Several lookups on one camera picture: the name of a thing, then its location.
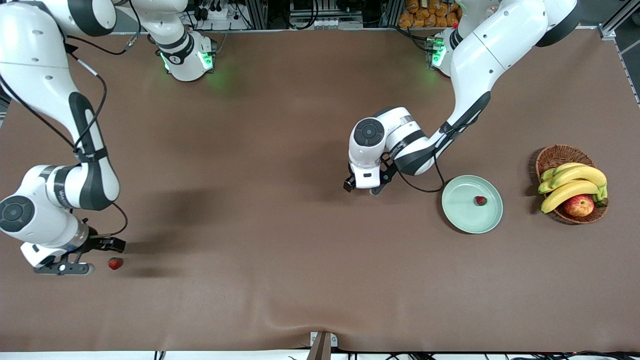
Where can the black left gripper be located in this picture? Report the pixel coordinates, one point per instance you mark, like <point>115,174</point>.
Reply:
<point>348,187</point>

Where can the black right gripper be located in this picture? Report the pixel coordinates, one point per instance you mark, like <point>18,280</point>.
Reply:
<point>98,243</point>

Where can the red strawberry green leaves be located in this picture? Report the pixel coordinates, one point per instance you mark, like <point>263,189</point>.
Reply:
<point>481,200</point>
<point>115,263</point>

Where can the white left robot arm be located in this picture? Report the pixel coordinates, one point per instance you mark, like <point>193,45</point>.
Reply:
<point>500,45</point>

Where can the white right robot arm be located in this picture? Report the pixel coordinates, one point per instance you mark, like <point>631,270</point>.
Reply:
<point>35,75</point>

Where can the light green plate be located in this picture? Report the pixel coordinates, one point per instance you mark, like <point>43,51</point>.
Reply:
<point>465,210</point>

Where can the brown table cloth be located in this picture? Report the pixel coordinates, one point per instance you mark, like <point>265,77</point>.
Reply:
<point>320,275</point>

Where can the white connector strip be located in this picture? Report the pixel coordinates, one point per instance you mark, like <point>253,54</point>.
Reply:
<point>327,23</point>

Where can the brown support bar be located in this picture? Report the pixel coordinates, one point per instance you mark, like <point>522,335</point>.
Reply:
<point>320,350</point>

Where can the orange bread roll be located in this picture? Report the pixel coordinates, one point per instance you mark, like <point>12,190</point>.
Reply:
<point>442,9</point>
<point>406,20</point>
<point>413,5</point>
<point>442,22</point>
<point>429,21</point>

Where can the yellow banana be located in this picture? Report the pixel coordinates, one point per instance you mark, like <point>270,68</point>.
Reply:
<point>567,192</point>
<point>550,172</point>
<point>580,174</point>

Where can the white power strip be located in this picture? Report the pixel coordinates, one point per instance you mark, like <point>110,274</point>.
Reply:
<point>218,12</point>

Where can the brown wicker basket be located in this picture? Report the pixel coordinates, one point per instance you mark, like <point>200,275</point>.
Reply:
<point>565,152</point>

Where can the red apple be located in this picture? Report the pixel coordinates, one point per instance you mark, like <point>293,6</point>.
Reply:
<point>578,205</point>

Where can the metal table bracket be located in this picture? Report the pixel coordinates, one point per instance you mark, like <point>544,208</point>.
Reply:
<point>332,340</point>

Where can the aluminium frame post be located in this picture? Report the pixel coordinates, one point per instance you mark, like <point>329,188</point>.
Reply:
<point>390,12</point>
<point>255,14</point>

